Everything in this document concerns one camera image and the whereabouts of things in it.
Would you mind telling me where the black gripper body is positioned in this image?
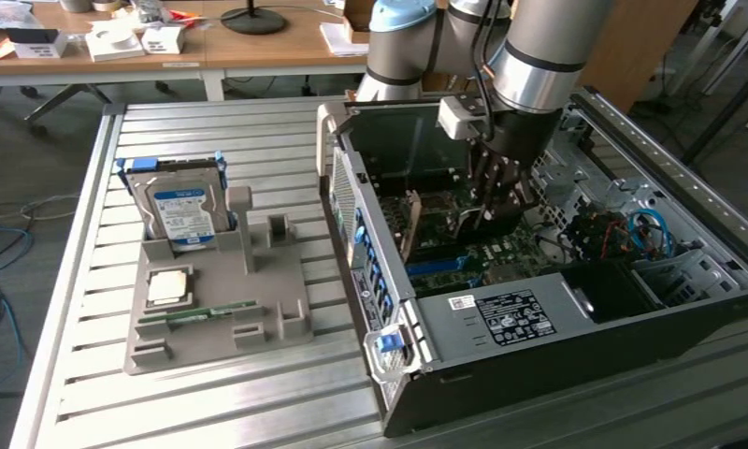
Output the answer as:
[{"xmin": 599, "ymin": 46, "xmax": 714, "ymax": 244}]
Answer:
[{"xmin": 480, "ymin": 108, "xmax": 565, "ymax": 166}]

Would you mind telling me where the black graphics card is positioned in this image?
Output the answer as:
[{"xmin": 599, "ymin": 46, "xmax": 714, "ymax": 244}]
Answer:
[{"xmin": 402, "ymin": 188, "xmax": 529, "ymax": 263}]

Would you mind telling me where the perforated metal drive cage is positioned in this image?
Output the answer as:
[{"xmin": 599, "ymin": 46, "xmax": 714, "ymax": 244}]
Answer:
[{"xmin": 529, "ymin": 109, "xmax": 606, "ymax": 221}]

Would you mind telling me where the green motherboard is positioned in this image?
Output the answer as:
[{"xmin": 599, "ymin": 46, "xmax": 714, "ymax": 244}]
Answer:
[{"xmin": 374, "ymin": 170, "xmax": 566, "ymax": 300}]

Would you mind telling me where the grey chipset heatsink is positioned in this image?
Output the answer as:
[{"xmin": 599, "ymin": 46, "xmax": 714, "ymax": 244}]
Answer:
[{"xmin": 486, "ymin": 266, "xmax": 527, "ymax": 287}]

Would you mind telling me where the blue expansion slot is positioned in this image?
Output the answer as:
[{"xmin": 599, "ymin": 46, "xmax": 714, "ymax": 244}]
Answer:
[{"xmin": 406, "ymin": 255, "xmax": 475, "ymax": 278}]

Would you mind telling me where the black plastic cover box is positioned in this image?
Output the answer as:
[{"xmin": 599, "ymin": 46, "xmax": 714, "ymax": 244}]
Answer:
[{"xmin": 561, "ymin": 261, "xmax": 667, "ymax": 326}]

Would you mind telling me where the wooden cabinet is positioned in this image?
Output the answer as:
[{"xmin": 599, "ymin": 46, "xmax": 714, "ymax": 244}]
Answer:
[{"xmin": 573, "ymin": 0, "xmax": 703, "ymax": 113}]

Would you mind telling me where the grey power supply unit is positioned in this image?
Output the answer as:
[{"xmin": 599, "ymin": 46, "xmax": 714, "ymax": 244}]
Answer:
[{"xmin": 404, "ymin": 272, "xmax": 601, "ymax": 370}]

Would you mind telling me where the metal disk bay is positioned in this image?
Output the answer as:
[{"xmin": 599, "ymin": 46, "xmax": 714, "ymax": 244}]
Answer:
[{"xmin": 629, "ymin": 247, "xmax": 747, "ymax": 310}]

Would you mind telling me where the white paper stack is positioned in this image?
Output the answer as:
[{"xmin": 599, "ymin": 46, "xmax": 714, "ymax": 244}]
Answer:
[{"xmin": 319, "ymin": 22, "xmax": 371, "ymax": 58}]

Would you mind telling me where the blue case latch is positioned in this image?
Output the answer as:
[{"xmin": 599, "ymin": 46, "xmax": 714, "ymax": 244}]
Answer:
[{"xmin": 376, "ymin": 330, "xmax": 408, "ymax": 355}]

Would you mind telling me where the brown cardboard box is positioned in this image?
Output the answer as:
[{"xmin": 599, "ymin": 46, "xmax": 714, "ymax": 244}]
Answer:
[{"xmin": 340, "ymin": 0, "xmax": 376, "ymax": 33}]

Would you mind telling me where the open black PC case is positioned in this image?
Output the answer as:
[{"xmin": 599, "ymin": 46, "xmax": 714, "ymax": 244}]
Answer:
[{"xmin": 316, "ymin": 86, "xmax": 748, "ymax": 439}]

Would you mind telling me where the wooden desk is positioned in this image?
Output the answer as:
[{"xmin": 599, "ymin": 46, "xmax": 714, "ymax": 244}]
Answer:
[
  {"xmin": 203, "ymin": 0, "xmax": 375, "ymax": 102},
  {"xmin": 0, "ymin": 0, "xmax": 208, "ymax": 102}
]

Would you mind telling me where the grey plastic parts rack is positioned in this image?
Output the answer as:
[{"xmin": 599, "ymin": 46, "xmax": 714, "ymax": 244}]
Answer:
[{"xmin": 123, "ymin": 185, "xmax": 316, "ymax": 376}]

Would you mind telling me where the black round lamp base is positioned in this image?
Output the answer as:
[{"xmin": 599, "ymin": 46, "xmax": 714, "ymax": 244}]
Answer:
[{"xmin": 220, "ymin": 0, "xmax": 288, "ymax": 36}]

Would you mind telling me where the hard disk in blue caddy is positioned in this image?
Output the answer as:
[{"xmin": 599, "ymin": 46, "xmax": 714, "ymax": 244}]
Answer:
[{"xmin": 115, "ymin": 152, "xmax": 236, "ymax": 253}]

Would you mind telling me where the green RAM stick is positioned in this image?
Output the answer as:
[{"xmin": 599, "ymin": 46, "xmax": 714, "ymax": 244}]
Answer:
[{"xmin": 142, "ymin": 301, "xmax": 258, "ymax": 325}]

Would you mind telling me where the silver CPU chip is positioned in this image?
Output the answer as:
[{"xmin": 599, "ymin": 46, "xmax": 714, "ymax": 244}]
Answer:
[{"xmin": 146, "ymin": 269, "xmax": 192, "ymax": 305}]

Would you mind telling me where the red and white packet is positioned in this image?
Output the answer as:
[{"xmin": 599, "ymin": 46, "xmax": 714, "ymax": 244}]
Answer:
[{"xmin": 171, "ymin": 8, "xmax": 207, "ymax": 30}]

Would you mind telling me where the small white carton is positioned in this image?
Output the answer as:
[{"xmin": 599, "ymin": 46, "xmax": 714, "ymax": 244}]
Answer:
[{"xmin": 140, "ymin": 25, "xmax": 187, "ymax": 56}]

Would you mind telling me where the white box with tape roll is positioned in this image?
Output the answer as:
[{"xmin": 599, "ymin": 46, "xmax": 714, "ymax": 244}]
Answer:
[{"xmin": 84, "ymin": 19, "xmax": 147, "ymax": 64}]

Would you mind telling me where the black and white box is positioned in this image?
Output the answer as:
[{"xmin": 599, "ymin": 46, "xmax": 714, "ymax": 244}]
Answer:
[{"xmin": 4, "ymin": 27, "xmax": 69, "ymax": 60}]

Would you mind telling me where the clear plastic bag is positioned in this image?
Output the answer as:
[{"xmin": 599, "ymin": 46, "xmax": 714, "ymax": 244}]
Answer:
[{"xmin": 0, "ymin": 0, "xmax": 43, "ymax": 30}]

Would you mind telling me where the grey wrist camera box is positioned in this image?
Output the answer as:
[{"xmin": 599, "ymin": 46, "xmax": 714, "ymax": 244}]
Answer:
[{"xmin": 436, "ymin": 94, "xmax": 495, "ymax": 140}]

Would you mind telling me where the red and black wire bundle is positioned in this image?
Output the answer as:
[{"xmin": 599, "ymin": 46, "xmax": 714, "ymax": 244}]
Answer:
[{"xmin": 566, "ymin": 212, "xmax": 631, "ymax": 263}]

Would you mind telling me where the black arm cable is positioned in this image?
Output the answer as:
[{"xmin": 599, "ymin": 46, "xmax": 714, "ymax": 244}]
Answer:
[{"xmin": 471, "ymin": 0, "xmax": 505, "ymax": 141}]

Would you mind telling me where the blue data cable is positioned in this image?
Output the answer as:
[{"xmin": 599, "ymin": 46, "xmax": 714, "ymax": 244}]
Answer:
[{"xmin": 626, "ymin": 208, "xmax": 677, "ymax": 261}]

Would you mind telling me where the dark metal frame post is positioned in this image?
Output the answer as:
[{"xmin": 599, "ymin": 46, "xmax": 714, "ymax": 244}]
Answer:
[{"xmin": 682, "ymin": 27, "xmax": 748, "ymax": 165}]

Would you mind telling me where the grey floor cable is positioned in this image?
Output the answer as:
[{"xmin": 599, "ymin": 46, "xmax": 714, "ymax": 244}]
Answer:
[{"xmin": 0, "ymin": 194, "xmax": 80, "ymax": 221}]

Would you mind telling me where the blue floor cable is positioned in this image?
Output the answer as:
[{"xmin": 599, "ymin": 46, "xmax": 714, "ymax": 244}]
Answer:
[{"xmin": 0, "ymin": 205, "xmax": 36, "ymax": 398}]

